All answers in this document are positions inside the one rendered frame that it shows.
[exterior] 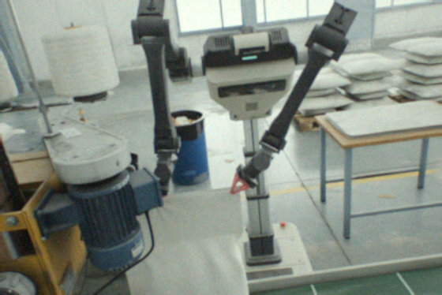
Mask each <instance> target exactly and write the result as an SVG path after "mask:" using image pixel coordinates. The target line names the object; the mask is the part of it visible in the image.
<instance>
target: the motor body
mask: <svg viewBox="0 0 442 295"><path fill-rule="evenodd" d="M128 180H129V173H128V171H127V170H126V169H124V170H122V174H120V175H119V177H118V178H116V179H115V180H113V181H112V182H111V183H107V184H105V185H101V186H100V187H95V188H78V187H77V186H75V185H74V184H68V186H67V189H68V191H69V197H70V199H71V201H72V202H73V201H75V204H76V209H77V203H78V202H79V204H80V207H81V213H82V215H83V218H84V222H82V221H81V224H79V225H78V226H79V227H80V232H81V236H82V237H83V238H84V246H85V248H86V250H85V252H86V253H88V258H89V260H90V262H91V263H92V266H93V267H96V268H97V269H99V270H100V271H121V270H124V269H125V268H127V267H128V266H131V265H133V264H134V263H135V262H136V261H138V260H139V258H140V257H141V256H142V254H143V251H144V238H143V231H142V228H141V224H140V223H139V221H137V217H136V215H135V208H134V206H133V201H132V197H131V195H130V193H131V192H130V189H129V184H127V181H128ZM77 213H78V215H79V217H80V218H81V216H80V213H79V211H78V209H77Z"/></svg>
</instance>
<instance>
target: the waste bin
mask: <svg viewBox="0 0 442 295"><path fill-rule="evenodd" d="M170 115H171V117H173V118H174V119H176V118H182V117H186V118H187V119H191V120H196V121H195V122H192V123H187V124H183V125H175V126H174V127H175V128H176V134H177V136H180V142H181V146H180V148H179V150H178V154H175V156H177V157H178V159H177V161H176V163H175V166H174V170H173V173H172V175H171V180H172V182H174V183H175V184H176V185H180V186H191V185H196V184H200V183H201V182H204V181H205V180H207V179H208V177H209V174H210V173H209V167H208V149H207V142H206V136H205V130H204V128H205V122H204V119H205V118H206V114H205V113H204V112H203V111H202V110H175V111H172V112H170ZM198 116H199V118H200V119H199V120H197V119H198Z"/></svg>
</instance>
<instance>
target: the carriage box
mask: <svg viewBox="0 0 442 295"><path fill-rule="evenodd" d="M11 163H12V164H13V169H14V171H15V174H16V175H17V179H18V182H19V185H20V187H21V189H22V192H23V196H24V198H25V201H26V203H27V204H26V205H25V207H23V210H22V211H13V212H8V213H3V214H2V215H0V232H4V231H9V230H23V229H28V232H29V233H30V236H31V239H32V243H33V244H34V245H33V246H30V245H29V243H27V245H26V248H25V249H24V251H23V252H22V253H21V256H20V257H18V258H17V259H15V260H6V261H1V262H0V273H2V272H8V271H12V272H17V273H20V274H22V275H25V276H26V277H28V278H29V279H30V280H32V282H33V283H34V286H35V288H36V293H35V295H65V292H64V290H63V288H64V285H63V283H64V282H65V280H66V278H67V275H68V273H69V269H70V268H71V266H72V265H73V270H74V273H75V275H76V277H77V278H76V280H75V282H74V284H73V288H74V286H75V285H76V282H77V279H78V276H79V274H80V272H81V269H82V267H83V263H84V261H85V259H86V257H87V254H88V253H86V252H85V250H86V248H85V246H84V238H83V237H82V236H81V232H80V227H79V226H78V225H76V226H72V227H70V228H65V229H63V230H59V231H57V232H55V233H51V235H50V237H49V238H48V239H47V238H46V237H42V234H41V231H40V228H39V226H38V224H37V220H36V217H35V215H34V209H35V207H36V206H37V205H38V202H40V201H41V199H42V198H43V196H44V195H45V193H46V192H47V191H48V189H49V188H52V187H53V188H54V191H55V193H56V194H58V193H66V189H65V187H64V185H63V183H62V181H59V180H58V177H57V175H56V173H55V171H54V170H53V168H54V167H53V163H52V161H51V158H50V156H49V155H48V156H42V157H36V158H26V159H16V160H11ZM73 288H72V291H71V292H70V295H72V292H73Z"/></svg>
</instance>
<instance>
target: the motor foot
mask: <svg viewBox="0 0 442 295"><path fill-rule="evenodd" d="M77 209H78V211H79V213H80V216H81V218H80V217H79V215H78V213H77ZM77 209H76V204H75V201H73V202H72V201H71V199H70V197H69V193H58V194H56V193H55V191H54V188H53V187H52V188H49V189H48V191H47V192H46V193H45V195H44V196H43V198H42V199H41V201H40V202H38V205H37V206H36V207H35V209H34V215H35V217H36V220H37V224H38V226H39V228H40V231H41V234H42V237H46V238H47V239H48V238H49V237H50V235H51V233H55V232H57V231H59V230H63V229H65V228H70V227H72V226H76V225H79V224H81V221H82V222H84V218H83V215H82V213H81V207H80V204H79V202H78V203H77Z"/></svg>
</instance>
